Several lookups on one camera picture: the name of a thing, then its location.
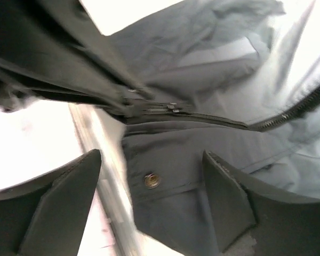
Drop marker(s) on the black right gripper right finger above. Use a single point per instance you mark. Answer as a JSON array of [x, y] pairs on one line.
[[251, 217]]

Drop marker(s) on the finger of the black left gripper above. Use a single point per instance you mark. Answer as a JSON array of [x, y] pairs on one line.
[[52, 50]]

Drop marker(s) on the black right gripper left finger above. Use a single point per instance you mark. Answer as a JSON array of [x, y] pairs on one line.
[[47, 215]]

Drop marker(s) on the aluminium table edge rail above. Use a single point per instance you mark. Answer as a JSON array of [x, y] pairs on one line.
[[112, 190]]

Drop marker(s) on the grey black gradient jacket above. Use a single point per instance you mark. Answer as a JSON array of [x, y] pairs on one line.
[[239, 79]]

